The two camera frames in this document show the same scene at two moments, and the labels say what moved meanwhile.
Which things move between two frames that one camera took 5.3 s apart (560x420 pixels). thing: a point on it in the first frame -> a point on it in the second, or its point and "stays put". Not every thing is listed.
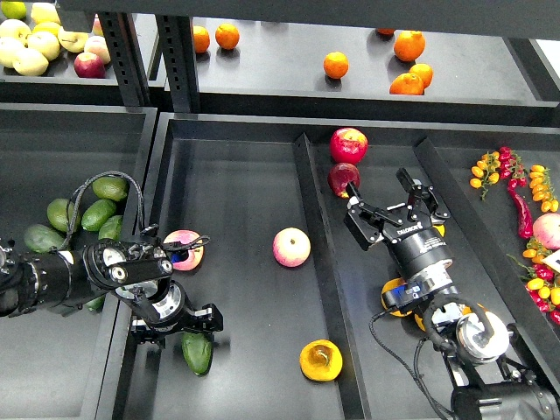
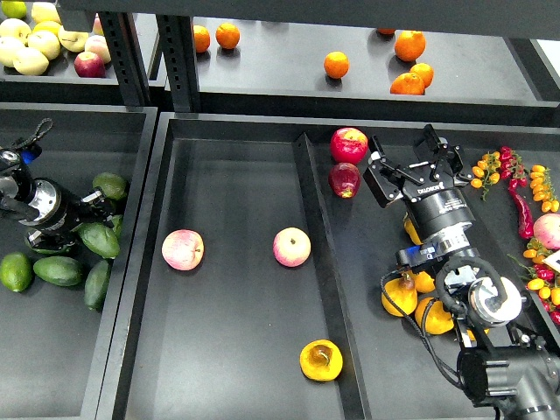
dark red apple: (340, 175) stays put
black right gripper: (414, 248) -> (436, 206)
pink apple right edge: (546, 228) stays put
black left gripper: (207, 319) -> (59, 235)
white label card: (553, 261) stays put
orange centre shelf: (335, 65) stays put
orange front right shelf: (408, 83) stays put
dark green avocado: (198, 349) -> (100, 239)
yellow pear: (320, 360) stays put
